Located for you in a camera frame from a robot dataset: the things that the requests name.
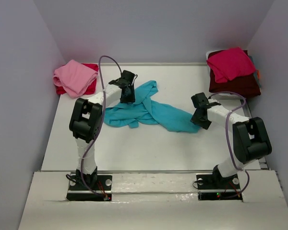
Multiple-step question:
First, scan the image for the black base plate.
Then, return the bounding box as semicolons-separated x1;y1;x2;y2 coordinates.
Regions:
66;173;112;202
192;174;243;201

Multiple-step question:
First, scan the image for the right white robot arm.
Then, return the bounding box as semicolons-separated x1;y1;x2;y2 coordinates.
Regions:
191;92;272;185

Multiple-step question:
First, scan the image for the turquoise t shirt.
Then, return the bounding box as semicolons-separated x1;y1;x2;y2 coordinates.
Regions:
104;80;200;133

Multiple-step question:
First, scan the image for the pink folded t shirt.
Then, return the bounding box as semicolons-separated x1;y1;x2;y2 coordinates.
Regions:
53;59;98;99

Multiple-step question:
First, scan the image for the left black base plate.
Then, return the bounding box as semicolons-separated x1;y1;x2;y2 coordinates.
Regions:
66;173;112;202

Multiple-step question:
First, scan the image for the magenta t shirt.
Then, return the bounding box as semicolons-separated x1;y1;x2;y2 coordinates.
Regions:
206;47;256;83

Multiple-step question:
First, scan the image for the red folded t shirt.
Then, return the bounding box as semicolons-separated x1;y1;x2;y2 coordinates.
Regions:
55;63;99;95

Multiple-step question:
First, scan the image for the dark red t shirt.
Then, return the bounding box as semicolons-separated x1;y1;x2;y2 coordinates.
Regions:
206;47;261;98

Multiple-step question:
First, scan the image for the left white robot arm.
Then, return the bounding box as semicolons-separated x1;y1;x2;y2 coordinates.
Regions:
69;70;137;189

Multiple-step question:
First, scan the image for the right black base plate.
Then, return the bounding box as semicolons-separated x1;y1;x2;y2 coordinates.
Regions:
192;174;243;201

